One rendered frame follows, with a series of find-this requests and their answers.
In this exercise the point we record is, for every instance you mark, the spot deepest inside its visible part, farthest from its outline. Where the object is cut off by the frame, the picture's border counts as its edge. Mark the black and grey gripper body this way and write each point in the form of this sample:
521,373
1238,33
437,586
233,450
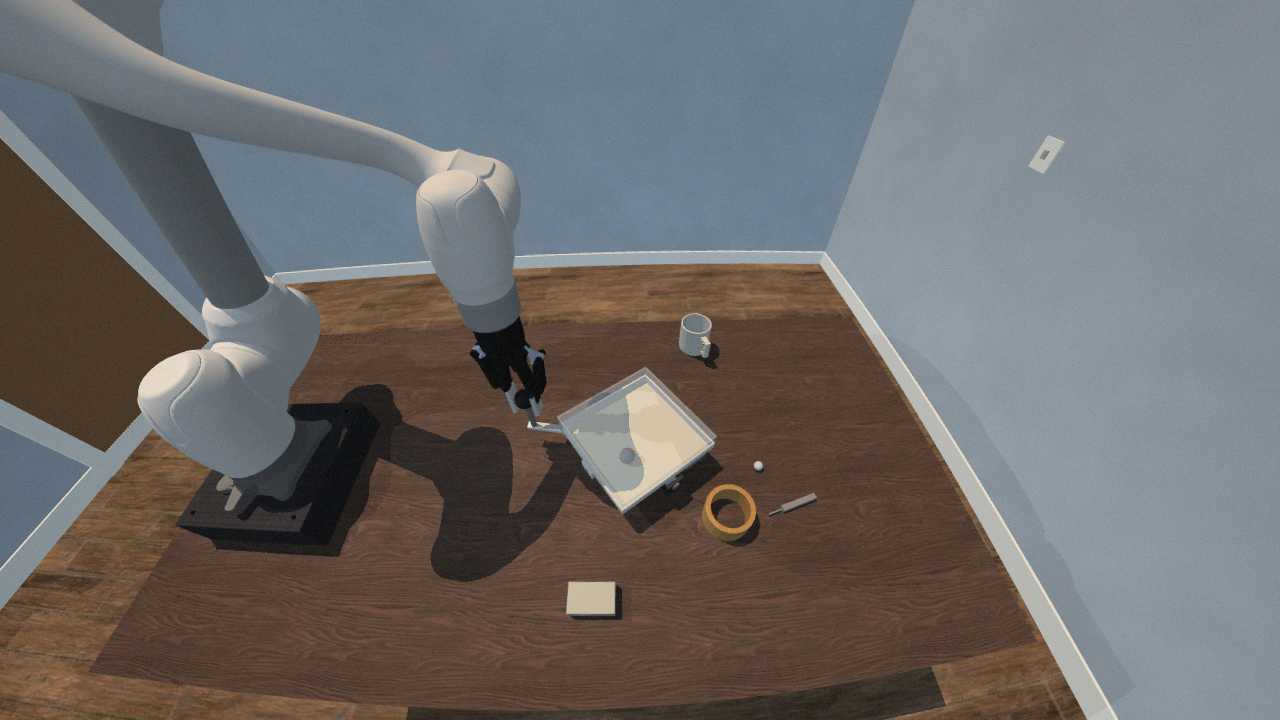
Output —
512,339

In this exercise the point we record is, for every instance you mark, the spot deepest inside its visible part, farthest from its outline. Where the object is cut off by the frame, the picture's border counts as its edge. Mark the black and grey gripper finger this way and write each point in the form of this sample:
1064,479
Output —
526,376
488,367

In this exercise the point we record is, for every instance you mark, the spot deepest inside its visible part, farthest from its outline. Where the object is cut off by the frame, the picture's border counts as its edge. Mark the pale grey mug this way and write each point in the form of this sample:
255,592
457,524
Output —
695,344

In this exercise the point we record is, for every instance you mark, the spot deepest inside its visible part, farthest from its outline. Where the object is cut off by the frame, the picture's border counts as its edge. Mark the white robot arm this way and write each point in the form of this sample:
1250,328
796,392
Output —
227,409

